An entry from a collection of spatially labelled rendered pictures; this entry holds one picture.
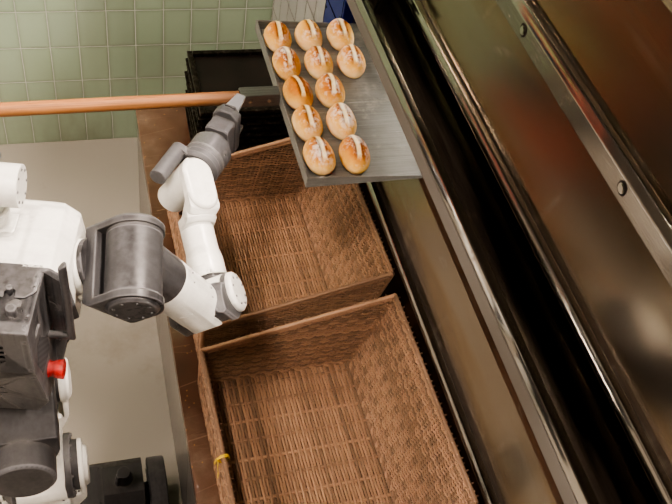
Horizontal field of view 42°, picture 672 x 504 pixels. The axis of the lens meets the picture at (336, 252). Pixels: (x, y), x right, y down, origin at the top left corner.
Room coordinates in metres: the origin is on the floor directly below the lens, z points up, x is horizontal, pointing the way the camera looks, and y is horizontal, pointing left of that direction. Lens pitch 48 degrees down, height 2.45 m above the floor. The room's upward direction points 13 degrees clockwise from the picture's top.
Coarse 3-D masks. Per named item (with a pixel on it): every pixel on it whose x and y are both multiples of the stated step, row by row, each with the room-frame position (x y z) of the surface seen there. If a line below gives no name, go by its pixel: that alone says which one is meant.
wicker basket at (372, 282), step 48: (288, 144) 1.84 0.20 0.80; (240, 192) 1.79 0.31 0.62; (288, 192) 1.85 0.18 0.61; (336, 192) 1.73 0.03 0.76; (240, 240) 1.64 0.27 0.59; (288, 240) 1.67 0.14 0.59; (336, 240) 1.63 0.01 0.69; (288, 288) 1.50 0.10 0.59; (336, 288) 1.35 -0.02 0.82; (384, 288) 1.40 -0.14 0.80; (240, 336) 1.25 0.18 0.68
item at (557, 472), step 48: (432, 96) 1.39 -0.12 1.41; (432, 192) 1.12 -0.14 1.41; (480, 192) 1.15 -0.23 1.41; (480, 240) 1.02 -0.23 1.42; (480, 288) 0.91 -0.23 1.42; (528, 288) 0.95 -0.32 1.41; (528, 336) 0.85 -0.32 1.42; (576, 384) 0.78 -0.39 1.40; (576, 432) 0.70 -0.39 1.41; (624, 432) 0.73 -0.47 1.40; (624, 480) 0.64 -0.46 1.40
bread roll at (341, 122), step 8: (336, 104) 1.52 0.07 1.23; (344, 104) 1.52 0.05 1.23; (328, 112) 1.51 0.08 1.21; (336, 112) 1.49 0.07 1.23; (344, 112) 1.49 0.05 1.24; (352, 112) 1.51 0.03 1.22; (328, 120) 1.49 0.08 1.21; (336, 120) 1.48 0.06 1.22; (344, 120) 1.47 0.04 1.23; (352, 120) 1.48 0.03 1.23; (328, 128) 1.48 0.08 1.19; (336, 128) 1.46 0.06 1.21; (344, 128) 1.46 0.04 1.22; (352, 128) 1.47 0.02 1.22; (336, 136) 1.46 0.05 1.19; (344, 136) 1.46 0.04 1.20
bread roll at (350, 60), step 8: (344, 48) 1.73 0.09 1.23; (352, 48) 1.73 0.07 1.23; (344, 56) 1.71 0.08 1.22; (352, 56) 1.70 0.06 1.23; (360, 56) 1.71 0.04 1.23; (344, 64) 1.69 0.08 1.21; (352, 64) 1.69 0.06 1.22; (360, 64) 1.70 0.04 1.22; (344, 72) 1.68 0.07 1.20; (352, 72) 1.68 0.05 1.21; (360, 72) 1.69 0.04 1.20
